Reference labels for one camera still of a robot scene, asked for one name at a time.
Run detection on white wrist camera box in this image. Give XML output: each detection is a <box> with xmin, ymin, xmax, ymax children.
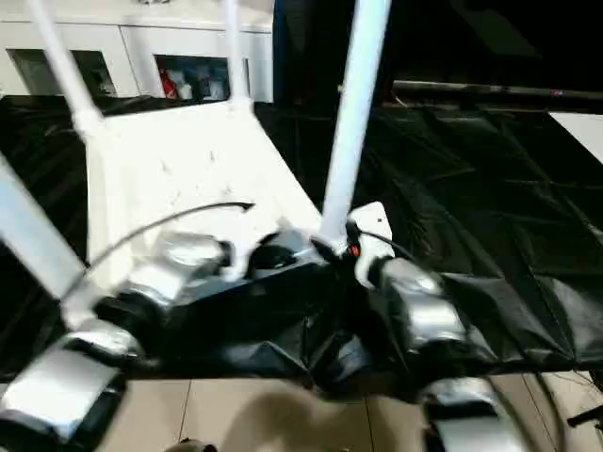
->
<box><xmin>220</xmin><ymin>219</ymin><xmax>285</xmax><ymax>283</ymax></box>
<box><xmin>346</xmin><ymin>201</ymin><xmax>395</xmax><ymax>287</ymax></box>

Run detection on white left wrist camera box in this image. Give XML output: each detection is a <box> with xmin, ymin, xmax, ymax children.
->
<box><xmin>220</xmin><ymin>219</ymin><xmax>285</xmax><ymax>283</ymax></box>

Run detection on black plastic sheet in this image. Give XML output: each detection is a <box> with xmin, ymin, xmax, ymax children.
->
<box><xmin>0</xmin><ymin>93</ymin><xmax>603</xmax><ymax>401</ymax></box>

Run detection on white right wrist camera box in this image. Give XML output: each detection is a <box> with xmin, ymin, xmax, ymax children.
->
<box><xmin>346</xmin><ymin>201</ymin><xmax>395</xmax><ymax>287</ymax></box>

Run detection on white flat board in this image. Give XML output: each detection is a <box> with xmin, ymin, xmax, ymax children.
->
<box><xmin>547</xmin><ymin>111</ymin><xmax>603</xmax><ymax>167</ymax></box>

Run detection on black backdrop cloth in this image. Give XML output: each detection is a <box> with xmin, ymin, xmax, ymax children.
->
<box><xmin>271</xmin><ymin>0</ymin><xmax>603</xmax><ymax>110</ymax></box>

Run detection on white glass-door cabinet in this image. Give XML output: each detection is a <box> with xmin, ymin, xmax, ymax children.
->
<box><xmin>0</xmin><ymin>0</ymin><xmax>275</xmax><ymax>104</ymax></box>

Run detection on white plastic table top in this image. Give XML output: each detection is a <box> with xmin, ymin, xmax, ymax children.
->
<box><xmin>60</xmin><ymin>96</ymin><xmax>332</xmax><ymax>331</ymax></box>

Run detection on white plastic table leg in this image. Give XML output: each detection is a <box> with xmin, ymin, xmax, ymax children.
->
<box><xmin>220</xmin><ymin>0</ymin><xmax>258</xmax><ymax>115</ymax></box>
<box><xmin>25</xmin><ymin>0</ymin><xmax>108</xmax><ymax>138</ymax></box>
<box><xmin>318</xmin><ymin>0</ymin><xmax>393</xmax><ymax>254</ymax></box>
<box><xmin>0</xmin><ymin>153</ymin><xmax>94</xmax><ymax>327</ymax></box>

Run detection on black table frame leg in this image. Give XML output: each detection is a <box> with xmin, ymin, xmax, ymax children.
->
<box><xmin>567</xmin><ymin>407</ymin><xmax>603</xmax><ymax>428</ymax></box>

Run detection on metal rod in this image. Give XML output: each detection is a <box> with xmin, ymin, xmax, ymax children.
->
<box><xmin>393</xmin><ymin>80</ymin><xmax>603</xmax><ymax>99</ymax></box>

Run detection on thin black floor cables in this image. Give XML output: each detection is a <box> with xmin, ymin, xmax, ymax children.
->
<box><xmin>531</xmin><ymin>369</ymin><xmax>603</xmax><ymax>401</ymax></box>

